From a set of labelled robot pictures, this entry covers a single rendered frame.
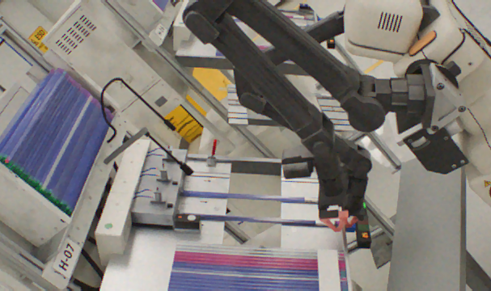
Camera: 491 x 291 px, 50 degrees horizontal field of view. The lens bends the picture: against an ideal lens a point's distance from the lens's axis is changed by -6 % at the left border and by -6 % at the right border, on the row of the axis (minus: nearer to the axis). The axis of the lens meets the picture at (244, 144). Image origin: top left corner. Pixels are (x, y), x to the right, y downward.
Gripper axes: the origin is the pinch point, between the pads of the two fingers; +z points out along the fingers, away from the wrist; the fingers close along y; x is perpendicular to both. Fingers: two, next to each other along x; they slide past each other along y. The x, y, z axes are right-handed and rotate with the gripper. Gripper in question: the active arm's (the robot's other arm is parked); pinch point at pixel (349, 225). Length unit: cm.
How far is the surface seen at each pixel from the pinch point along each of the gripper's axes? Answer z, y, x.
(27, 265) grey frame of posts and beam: -15, 41, -87
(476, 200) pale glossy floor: 32, -55, 69
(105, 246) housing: 0, 18, -74
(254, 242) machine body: 40, -30, -29
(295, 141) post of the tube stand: 8, -56, -16
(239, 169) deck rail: 4.4, -30.9, -36.9
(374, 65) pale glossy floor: 49, -219, 47
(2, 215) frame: -18, 27, -99
